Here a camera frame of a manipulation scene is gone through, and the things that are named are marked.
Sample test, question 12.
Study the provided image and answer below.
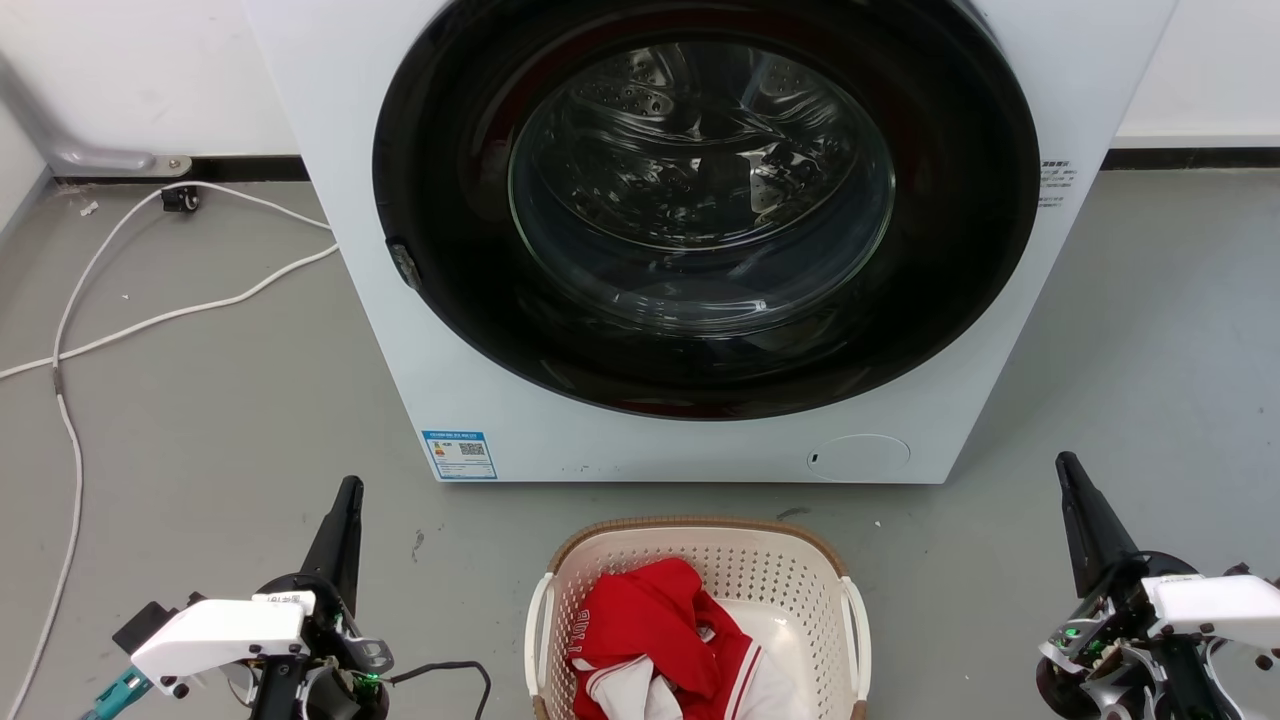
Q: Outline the long white floor cable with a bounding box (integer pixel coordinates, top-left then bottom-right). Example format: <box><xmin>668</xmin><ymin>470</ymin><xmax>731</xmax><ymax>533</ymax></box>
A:
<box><xmin>0</xmin><ymin>180</ymin><xmax>335</xmax><ymax>720</ymax></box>

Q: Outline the red garment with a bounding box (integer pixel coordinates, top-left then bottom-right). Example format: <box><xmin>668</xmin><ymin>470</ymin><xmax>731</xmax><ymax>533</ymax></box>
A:
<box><xmin>566</xmin><ymin>557</ymin><xmax>764</xmax><ymax>720</ymax></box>

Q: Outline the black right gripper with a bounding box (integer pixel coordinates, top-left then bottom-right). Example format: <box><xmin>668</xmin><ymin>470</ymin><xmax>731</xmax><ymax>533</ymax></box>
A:
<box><xmin>1034</xmin><ymin>451</ymin><xmax>1280</xmax><ymax>720</ymax></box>

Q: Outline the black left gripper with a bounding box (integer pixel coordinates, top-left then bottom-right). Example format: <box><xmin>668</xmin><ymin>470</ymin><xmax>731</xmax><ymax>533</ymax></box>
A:
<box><xmin>245</xmin><ymin>475</ymin><xmax>395</xmax><ymax>720</ymax></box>

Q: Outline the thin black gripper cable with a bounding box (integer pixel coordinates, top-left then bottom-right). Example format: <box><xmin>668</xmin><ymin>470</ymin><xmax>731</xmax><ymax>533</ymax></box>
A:
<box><xmin>384</xmin><ymin>660</ymin><xmax>494</xmax><ymax>720</ymax></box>

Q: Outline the cream plastic laundry basket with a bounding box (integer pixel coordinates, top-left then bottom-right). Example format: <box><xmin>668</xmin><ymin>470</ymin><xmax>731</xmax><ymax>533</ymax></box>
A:
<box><xmin>524</xmin><ymin>516</ymin><xmax>873</xmax><ymax>720</ymax></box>

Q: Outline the white front-load washing machine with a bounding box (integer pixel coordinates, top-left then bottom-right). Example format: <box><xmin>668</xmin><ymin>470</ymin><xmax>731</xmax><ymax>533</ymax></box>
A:
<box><xmin>243</xmin><ymin>0</ymin><xmax>1181</xmax><ymax>486</ymax></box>

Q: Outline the grey door latch handle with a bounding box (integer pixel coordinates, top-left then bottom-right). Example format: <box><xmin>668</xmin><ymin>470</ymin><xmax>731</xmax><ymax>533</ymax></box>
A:
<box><xmin>387</xmin><ymin>239</ymin><xmax>422</xmax><ymax>292</ymax></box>

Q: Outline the grey wall pipe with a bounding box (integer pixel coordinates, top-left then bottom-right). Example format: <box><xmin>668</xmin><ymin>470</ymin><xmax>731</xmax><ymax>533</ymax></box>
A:
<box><xmin>0</xmin><ymin>48</ymin><xmax>193</xmax><ymax>178</ymax></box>

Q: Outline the round black washing machine door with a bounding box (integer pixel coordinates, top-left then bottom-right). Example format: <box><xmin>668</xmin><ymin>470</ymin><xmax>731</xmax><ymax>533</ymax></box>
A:
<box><xmin>372</xmin><ymin>0</ymin><xmax>1042</xmax><ymax>422</ymax></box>

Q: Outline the blue energy label sticker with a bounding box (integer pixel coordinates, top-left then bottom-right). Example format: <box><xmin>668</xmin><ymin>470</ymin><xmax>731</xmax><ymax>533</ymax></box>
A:
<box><xmin>421</xmin><ymin>429</ymin><xmax>499</xmax><ymax>482</ymax></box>

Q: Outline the small text label sticker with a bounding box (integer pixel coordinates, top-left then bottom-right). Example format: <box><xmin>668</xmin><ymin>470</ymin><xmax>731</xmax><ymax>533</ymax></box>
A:
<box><xmin>1037</xmin><ymin>159</ymin><xmax>1077</xmax><ymax>209</ymax></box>

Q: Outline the white garment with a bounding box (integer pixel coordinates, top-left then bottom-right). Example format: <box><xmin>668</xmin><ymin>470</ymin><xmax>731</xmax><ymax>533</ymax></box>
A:
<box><xmin>584</xmin><ymin>598</ymin><xmax>814</xmax><ymax>720</ymax></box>

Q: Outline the round white filter cover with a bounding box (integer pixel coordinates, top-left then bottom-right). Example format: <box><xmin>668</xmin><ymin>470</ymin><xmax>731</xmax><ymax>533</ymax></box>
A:
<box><xmin>806</xmin><ymin>433</ymin><xmax>912</xmax><ymax>480</ymax></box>

